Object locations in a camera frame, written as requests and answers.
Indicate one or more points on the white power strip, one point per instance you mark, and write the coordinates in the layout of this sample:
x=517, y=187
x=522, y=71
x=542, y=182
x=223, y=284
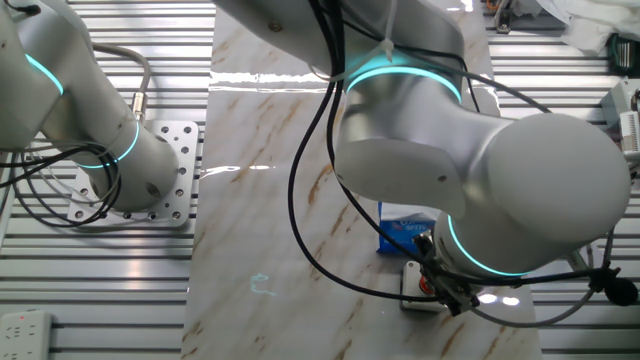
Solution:
x=25, y=335

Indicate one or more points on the light grey equipment box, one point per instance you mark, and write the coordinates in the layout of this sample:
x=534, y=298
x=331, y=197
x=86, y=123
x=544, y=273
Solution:
x=617, y=97

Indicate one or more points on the white plastic sheet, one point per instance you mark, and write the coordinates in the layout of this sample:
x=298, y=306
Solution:
x=600, y=25

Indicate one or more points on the white marble pattern mat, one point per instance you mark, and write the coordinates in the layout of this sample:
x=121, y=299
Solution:
x=250, y=225

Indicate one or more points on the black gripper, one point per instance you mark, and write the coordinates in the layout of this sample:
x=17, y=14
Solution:
x=436, y=260

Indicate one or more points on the blue tissue pack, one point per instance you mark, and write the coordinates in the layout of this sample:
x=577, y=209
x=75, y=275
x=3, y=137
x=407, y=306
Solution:
x=395, y=235

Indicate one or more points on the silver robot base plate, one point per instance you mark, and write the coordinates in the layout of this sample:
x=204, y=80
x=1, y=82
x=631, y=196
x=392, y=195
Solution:
x=182, y=150

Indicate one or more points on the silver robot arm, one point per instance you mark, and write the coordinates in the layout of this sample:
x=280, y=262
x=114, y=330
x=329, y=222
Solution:
x=550, y=190

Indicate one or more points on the green black device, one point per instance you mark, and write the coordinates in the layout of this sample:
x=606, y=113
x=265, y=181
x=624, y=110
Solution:
x=625, y=55

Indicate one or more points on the metal pole with base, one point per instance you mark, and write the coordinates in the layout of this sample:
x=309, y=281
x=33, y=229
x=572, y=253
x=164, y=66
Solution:
x=502, y=20

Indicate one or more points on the grey box large red button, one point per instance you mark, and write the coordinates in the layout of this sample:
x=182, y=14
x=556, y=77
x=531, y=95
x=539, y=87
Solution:
x=407, y=300

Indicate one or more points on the silver ribbed camera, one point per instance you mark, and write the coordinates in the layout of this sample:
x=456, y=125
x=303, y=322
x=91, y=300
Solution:
x=632, y=135

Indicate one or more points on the white zip tie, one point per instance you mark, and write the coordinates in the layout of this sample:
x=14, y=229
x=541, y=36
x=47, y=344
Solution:
x=387, y=47

